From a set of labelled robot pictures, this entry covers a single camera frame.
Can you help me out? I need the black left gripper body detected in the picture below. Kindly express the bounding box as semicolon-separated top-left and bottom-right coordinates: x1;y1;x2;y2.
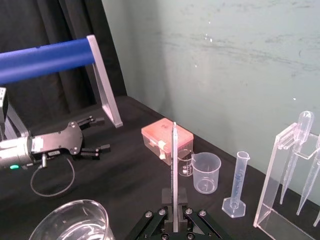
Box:
29;121;85;161

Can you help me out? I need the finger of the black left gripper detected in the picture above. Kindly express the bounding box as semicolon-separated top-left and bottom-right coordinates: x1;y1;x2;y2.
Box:
74;143;112;161
75;115;105;131

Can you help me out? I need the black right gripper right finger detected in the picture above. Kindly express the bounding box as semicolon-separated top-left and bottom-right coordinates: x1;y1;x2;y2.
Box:
177;187;224;240

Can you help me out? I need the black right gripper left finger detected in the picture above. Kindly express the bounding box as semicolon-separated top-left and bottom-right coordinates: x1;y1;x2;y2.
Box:
129;187;175;240

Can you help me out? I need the long grey glass thermometer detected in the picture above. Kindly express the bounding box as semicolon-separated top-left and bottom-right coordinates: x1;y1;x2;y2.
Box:
170;121;180;233

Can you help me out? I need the clear plastic beaker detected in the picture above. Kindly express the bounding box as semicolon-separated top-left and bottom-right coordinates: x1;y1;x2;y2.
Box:
190;152;222;195

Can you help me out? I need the small glass beaker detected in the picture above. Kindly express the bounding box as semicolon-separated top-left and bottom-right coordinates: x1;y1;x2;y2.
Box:
177;148;196;177

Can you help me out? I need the large glass beaker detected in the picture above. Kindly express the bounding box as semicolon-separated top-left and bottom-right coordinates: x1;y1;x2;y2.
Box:
27;198;112;240

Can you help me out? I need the clear acrylic pipette rack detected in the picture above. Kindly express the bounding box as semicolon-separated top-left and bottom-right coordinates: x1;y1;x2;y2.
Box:
252;123;320;240

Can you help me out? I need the black table cloth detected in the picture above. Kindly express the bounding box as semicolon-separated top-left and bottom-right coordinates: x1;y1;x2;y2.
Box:
0;94;320;240

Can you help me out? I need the clear plastic graduated cylinder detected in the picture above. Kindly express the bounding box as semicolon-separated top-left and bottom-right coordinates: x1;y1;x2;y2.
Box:
221;150;251;219

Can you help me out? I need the pink translucent lidded box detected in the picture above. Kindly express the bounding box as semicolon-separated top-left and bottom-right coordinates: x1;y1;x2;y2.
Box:
140;119;195;166

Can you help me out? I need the black curtain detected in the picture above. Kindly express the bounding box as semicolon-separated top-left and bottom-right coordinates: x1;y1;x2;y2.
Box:
0;0;127;123

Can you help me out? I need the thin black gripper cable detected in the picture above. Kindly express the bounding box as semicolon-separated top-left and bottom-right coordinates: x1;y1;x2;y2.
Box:
30;154;76;198

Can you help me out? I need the blue bar grey frame stand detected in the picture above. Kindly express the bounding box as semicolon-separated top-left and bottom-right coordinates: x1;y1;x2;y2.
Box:
0;34;124;129

